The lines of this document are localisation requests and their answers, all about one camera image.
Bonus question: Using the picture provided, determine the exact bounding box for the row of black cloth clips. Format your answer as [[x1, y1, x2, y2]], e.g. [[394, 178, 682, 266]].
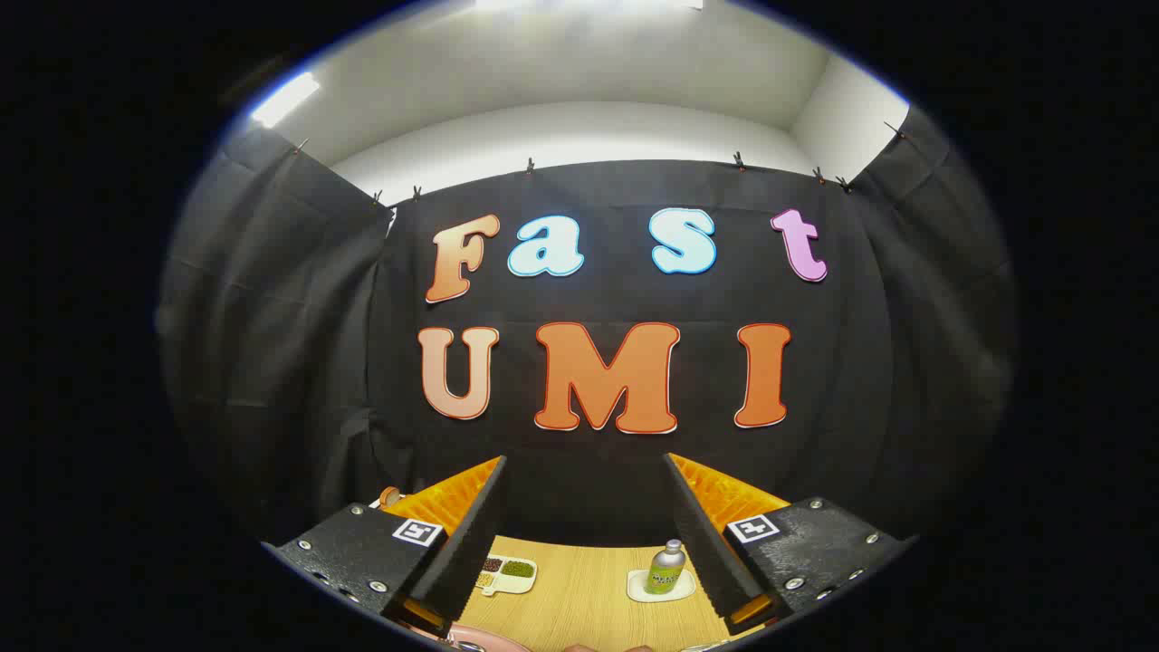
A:
[[292, 122, 906, 205]]

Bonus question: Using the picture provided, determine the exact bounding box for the pink round plate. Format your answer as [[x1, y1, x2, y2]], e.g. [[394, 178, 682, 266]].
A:
[[433, 621, 535, 652]]

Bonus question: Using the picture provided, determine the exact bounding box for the long ceiling light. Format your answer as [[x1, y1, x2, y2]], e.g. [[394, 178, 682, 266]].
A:
[[475, 0, 703, 12], [251, 72, 321, 128]]

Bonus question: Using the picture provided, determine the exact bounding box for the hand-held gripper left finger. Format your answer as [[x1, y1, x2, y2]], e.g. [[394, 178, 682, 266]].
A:
[[261, 455, 508, 639]]

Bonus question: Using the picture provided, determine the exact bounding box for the green soda bottle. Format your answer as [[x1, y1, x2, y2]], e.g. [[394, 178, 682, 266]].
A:
[[645, 540, 686, 595]]

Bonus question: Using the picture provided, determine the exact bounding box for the white divided dish with beans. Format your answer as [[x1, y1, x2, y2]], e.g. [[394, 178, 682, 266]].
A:
[[474, 554, 538, 597]]

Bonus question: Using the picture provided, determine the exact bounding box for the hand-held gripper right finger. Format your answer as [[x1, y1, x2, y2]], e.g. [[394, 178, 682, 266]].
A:
[[664, 453, 915, 635]]

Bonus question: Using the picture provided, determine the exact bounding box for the white square coaster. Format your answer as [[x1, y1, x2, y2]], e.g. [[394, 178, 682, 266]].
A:
[[627, 568, 697, 604]]

